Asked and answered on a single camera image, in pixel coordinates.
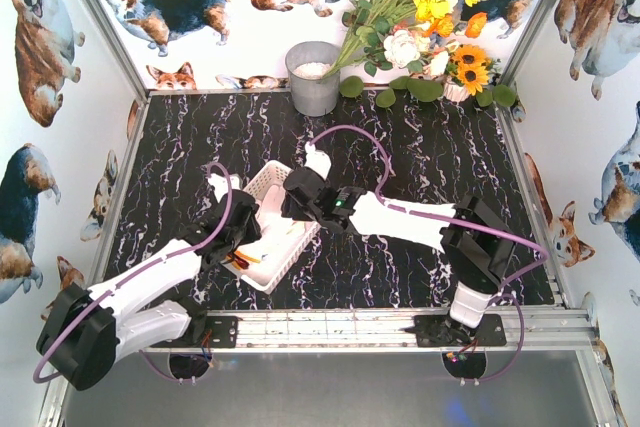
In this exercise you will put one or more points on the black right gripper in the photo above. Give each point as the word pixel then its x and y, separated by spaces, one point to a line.
pixel 296 193

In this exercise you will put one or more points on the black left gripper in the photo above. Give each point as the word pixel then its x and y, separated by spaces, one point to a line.
pixel 232 239

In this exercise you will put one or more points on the orange dotted white glove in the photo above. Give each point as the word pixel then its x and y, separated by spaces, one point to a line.
pixel 275 228

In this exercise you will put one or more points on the white storage basket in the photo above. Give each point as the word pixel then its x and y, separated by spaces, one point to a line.
pixel 263 263

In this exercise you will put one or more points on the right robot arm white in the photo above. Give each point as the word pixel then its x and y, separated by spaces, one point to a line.
pixel 476 243

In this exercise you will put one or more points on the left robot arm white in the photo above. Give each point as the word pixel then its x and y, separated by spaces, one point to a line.
pixel 88 330

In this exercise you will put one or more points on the grey metal bucket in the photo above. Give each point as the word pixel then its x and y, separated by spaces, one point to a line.
pixel 314 84

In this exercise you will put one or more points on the small white flower pot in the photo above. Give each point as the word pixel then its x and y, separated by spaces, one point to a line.
pixel 454 92

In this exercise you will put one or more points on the artificial flower bouquet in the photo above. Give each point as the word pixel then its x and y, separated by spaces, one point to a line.
pixel 433 41

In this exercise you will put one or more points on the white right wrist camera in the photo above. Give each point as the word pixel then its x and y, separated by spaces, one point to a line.
pixel 317 160

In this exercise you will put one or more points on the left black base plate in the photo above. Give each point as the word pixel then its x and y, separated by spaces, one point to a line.
pixel 216 332

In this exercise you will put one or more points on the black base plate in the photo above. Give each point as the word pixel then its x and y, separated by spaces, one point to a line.
pixel 442 331
pixel 216 332

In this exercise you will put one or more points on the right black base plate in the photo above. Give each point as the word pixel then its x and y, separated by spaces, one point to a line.
pixel 442 331

